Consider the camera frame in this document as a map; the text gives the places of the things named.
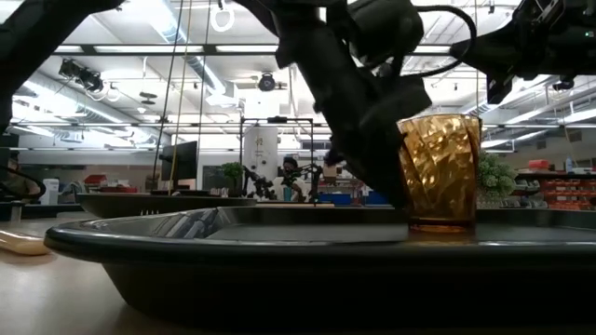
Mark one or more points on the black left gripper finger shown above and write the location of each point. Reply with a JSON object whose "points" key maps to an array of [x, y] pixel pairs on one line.
{"points": [[358, 139], [400, 100]]}

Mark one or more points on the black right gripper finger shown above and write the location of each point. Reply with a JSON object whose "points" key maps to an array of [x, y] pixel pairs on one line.
{"points": [[498, 88], [489, 51]]}

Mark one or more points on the amber faceted plastic cup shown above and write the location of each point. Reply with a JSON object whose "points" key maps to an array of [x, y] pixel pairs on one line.
{"points": [[440, 172]]}

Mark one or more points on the black round plate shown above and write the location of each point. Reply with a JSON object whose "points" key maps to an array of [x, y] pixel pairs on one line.
{"points": [[163, 205]]}

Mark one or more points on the silver fork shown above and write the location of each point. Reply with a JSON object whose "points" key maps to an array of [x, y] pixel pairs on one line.
{"points": [[148, 212]]}

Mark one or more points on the light-coloured spoon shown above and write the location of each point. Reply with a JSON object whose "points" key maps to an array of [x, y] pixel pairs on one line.
{"points": [[23, 243]]}

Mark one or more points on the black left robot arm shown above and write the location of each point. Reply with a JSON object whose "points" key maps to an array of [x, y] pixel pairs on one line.
{"points": [[28, 42]]}

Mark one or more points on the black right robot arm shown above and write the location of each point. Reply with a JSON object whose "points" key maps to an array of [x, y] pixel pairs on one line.
{"points": [[582, 46]]}

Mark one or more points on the large black serving tray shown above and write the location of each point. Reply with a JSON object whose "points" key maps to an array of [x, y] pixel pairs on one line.
{"points": [[279, 279]]}

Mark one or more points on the blue storage bin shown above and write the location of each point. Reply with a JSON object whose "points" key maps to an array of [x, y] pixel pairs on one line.
{"points": [[376, 198], [337, 199]]}

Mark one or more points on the person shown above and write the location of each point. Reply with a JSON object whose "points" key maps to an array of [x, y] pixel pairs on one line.
{"points": [[291, 183], [18, 185]]}

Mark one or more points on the large green bushy plant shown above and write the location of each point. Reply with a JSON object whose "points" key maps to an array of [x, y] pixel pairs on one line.
{"points": [[496, 179]]}

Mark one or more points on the white round column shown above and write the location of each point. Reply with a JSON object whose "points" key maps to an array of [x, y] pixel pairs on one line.
{"points": [[261, 149]]}

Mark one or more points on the round black ceiling device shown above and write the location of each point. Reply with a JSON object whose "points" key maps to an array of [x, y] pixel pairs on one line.
{"points": [[266, 82]]}

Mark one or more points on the red storage bins shelf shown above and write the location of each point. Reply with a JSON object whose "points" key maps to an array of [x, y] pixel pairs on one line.
{"points": [[565, 193]]}

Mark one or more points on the small green potted plant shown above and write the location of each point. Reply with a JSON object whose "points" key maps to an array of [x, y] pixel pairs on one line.
{"points": [[232, 170]]}

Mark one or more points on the black computer monitor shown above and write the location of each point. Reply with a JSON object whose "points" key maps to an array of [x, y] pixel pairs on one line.
{"points": [[181, 160]]}

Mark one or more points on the overhead light bar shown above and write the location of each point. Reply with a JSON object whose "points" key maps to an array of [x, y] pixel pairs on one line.
{"points": [[149, 49]]}

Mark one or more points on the red box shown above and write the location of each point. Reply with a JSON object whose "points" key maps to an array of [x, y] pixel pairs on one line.
{"points": [[95, 179]]}

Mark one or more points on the white bin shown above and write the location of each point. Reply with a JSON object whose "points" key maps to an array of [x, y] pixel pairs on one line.
{"points": [[49, 191]]}

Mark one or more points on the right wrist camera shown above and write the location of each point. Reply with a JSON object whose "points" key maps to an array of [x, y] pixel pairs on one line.
{"points": [[563, 84]]}

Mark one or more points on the black metal frame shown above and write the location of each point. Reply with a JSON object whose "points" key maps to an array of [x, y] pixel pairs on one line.
{"points": [[279, 119]]}

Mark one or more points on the black ceiling camera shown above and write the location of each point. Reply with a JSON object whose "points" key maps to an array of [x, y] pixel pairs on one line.
{"points": [[84, 76]]}

